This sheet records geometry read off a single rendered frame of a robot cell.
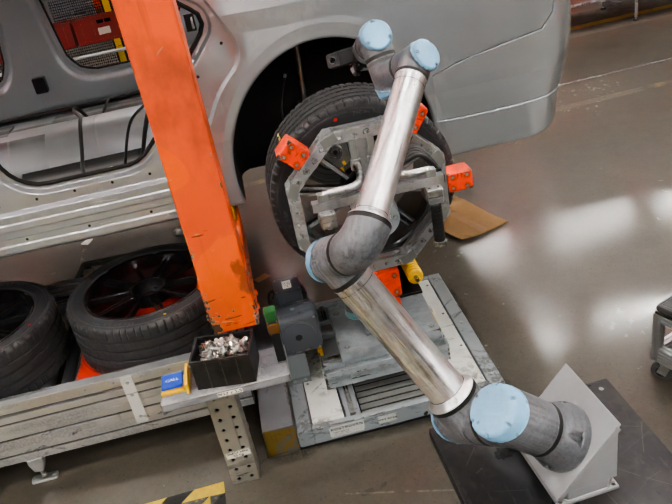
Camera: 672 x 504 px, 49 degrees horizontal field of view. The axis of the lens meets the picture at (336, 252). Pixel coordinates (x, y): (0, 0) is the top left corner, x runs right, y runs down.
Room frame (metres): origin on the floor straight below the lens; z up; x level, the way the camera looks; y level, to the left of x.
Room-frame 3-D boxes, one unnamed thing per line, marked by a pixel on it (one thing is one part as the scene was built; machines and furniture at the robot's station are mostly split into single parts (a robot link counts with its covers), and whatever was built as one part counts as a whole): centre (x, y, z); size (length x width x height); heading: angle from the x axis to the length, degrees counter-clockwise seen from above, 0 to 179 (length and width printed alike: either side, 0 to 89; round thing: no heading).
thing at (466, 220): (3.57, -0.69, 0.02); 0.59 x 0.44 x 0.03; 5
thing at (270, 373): (1.97, 0.44, 0.44); 0.43 x 0.17 x 0.03; 95
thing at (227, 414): (1.97, 0.47, 0.21); 0.10 x 0.10 x 0.42; 5
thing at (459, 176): (2.29, -0.46, 0.85); 0.09 x 0.08 x 0.07; 95
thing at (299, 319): (2.49, 0.22, 0.26); 0.42 x 0.18 x 0.35; 5
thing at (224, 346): (1.97, 0.43, 0.51); 0.20 x 0.14 x 0.13; 86
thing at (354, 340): (2.42, -0.13, 0.32); 0.40 x 0.30 x 0.28; 95
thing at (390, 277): (2.29, -0.14, 0.48); 0.16 x 0.12 x 0.17; 5
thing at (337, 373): (2.42, -0.10, 0.13); 0.50 x 0.36 x 0.10; 95
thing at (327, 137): (2.25, -0.15, 0.85); 0.54 x 0.07 x 0.54; 95
